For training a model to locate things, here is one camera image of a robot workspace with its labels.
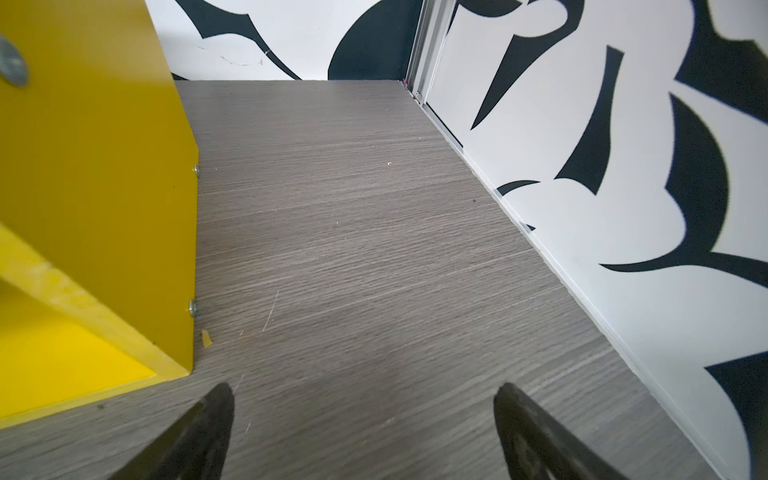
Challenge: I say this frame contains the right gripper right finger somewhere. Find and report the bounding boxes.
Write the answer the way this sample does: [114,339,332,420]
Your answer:
[493,383,624,479]

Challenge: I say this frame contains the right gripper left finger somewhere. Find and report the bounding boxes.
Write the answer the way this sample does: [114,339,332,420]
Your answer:
[111,382,235,479]

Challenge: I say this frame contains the yellow shelf unit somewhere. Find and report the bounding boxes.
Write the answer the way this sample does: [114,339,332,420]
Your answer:
[1,1,199,427]

